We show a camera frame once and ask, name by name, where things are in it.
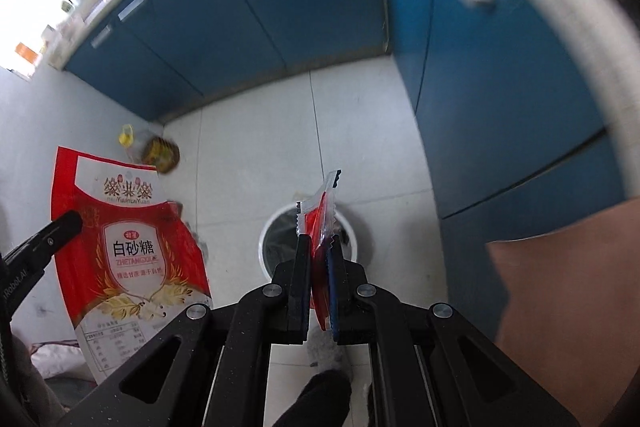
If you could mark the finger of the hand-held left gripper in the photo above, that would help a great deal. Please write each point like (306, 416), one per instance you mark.
(50, 234)

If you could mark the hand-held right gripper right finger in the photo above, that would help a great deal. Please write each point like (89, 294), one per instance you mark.
(334, 297)

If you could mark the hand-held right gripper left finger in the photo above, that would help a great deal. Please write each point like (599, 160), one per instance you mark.
(300, 277)

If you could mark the white trash can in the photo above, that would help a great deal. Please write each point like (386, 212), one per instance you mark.
(280, 227)

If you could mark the red sachet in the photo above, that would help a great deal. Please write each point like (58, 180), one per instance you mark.
(320, 217)

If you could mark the red white sugar bag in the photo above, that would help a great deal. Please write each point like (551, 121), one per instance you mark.
(130, 247)

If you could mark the person's left forearm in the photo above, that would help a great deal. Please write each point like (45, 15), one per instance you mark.
(32, 377)

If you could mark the person's leg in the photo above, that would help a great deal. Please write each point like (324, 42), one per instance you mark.
(320, 399)

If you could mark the yellow cap oil bottle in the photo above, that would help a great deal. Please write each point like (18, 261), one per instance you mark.
(152, 152)

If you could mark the blue kitchen cabinet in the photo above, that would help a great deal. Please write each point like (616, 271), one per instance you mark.
(260, 7)

